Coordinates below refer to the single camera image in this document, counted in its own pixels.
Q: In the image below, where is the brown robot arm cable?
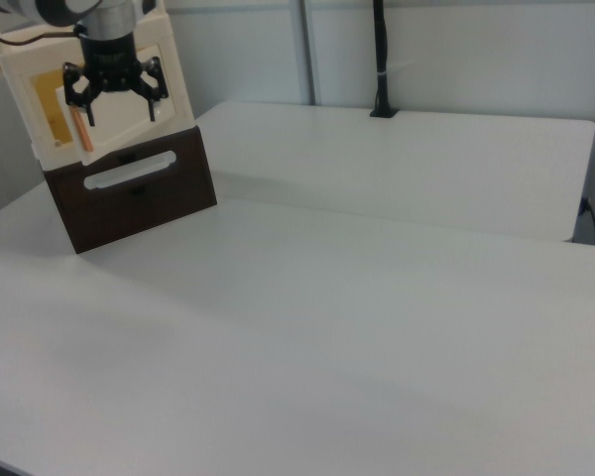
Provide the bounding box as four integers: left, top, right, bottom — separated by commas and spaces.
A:
0, 17, 79, 50

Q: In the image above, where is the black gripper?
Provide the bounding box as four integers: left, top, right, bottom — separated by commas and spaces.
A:
61, 34, 171, 128

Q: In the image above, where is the dark brown drawer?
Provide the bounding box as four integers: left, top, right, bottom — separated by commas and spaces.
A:
44, 127, 219, 256

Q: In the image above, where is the copper door handle bar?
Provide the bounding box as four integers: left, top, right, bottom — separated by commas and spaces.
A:
70, 105, 95, 154

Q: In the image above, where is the black camera pole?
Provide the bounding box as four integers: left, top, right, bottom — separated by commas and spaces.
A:
368, 0, 401, 120

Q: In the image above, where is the white drawer handle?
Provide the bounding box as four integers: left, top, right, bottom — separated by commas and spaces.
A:
83, 151, 179, 191

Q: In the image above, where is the translucent white cabinet door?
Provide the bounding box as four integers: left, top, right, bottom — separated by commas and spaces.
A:
54, 86, 176, 167

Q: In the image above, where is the black wall cable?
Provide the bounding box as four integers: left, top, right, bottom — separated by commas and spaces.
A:
579, 195, 595, 246

